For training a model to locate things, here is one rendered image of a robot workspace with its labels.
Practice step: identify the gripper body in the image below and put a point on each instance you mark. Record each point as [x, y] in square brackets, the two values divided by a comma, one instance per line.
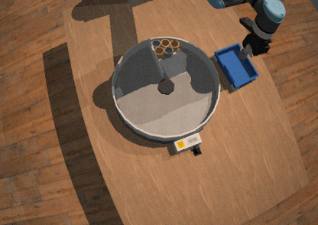
[258, 44]

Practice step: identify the grey metal ring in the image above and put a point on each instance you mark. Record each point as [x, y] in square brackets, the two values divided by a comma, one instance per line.
[241, 55]
[168, 48]
[156, 42]

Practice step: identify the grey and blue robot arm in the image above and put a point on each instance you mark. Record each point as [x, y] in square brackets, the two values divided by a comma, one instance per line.
[270, 14]

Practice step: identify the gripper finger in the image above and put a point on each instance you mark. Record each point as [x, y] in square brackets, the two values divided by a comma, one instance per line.
[247, 47]

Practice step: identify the bronze bushing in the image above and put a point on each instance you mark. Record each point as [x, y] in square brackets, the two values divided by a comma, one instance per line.
[174, 42]
[161, 50]
[165, 41]

